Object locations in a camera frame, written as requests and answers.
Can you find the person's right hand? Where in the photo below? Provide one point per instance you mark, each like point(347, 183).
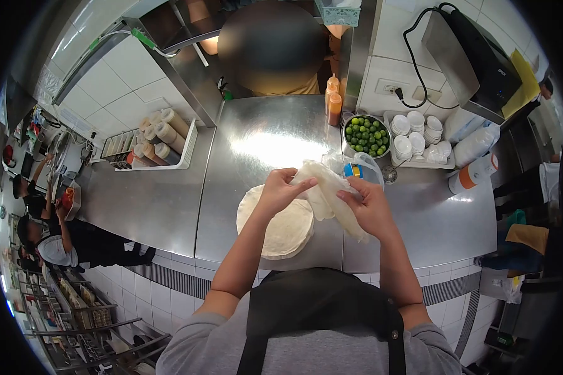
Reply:
point(370, 211)

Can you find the person's left hand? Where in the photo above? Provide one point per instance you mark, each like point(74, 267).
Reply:
point(274, 194)

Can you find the person's right thumb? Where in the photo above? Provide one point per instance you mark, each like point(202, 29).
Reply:
point(348, 199)

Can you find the person's left fingers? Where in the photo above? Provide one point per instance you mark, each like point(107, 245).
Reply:
point(285, 172)

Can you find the person's right fingers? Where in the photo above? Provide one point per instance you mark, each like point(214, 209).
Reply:
point(360, 183)

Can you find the person's left thumb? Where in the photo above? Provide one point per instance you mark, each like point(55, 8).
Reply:
point(304, 184)

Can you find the white tortillas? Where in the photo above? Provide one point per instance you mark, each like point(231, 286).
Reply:
point(331, 187)

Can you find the clear plastic bag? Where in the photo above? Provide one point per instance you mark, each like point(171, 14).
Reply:
point(373, 166)

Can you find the small metal strainer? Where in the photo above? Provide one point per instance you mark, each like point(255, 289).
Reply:
point(389, 174)

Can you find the metal bowl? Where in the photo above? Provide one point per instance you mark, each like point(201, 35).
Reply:
point(345, 147)

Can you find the pile of green limes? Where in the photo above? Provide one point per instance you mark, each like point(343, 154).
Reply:
point(367, 136)

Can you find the stack of flat tortillas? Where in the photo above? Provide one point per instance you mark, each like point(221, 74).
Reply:
point(286, 232)

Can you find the stacks of small white bowls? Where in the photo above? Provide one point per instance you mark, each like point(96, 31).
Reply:
point(415, 133)

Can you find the orange squeeze bottle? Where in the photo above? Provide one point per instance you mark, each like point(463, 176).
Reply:
point(335, 110)
point(329, 98)
point(333, 82)

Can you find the white plastic tray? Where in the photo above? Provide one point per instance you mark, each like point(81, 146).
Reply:
point(443, 163)

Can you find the white slotted tray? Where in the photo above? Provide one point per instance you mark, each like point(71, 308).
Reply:
point(187, 150)

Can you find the clear sleeve of plastic cups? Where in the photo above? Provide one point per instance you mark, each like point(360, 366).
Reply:
point(476, 143)

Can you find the row of sauce squeeze bottles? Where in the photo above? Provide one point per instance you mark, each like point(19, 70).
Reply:
point(162, 138)

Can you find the person's body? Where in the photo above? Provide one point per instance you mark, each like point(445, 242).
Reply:
point(309, 337)

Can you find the teal plastic basket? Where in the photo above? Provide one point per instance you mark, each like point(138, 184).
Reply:
point(338, 14)

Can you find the black receipt printer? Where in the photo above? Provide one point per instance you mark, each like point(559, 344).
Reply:
point(478, 61)

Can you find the metal divided container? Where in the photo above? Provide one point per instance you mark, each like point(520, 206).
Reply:
point(117, 146)

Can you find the yellow board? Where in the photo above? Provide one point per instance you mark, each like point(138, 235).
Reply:
point(520, 84)

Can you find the white tub with red contents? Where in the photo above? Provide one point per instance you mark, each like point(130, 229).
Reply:
point(70, 199)

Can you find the metal rack with food containers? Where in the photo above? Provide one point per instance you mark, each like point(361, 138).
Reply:
point(79, 318)

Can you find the white wall socket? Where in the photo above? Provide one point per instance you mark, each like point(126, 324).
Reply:
point(387, 87)

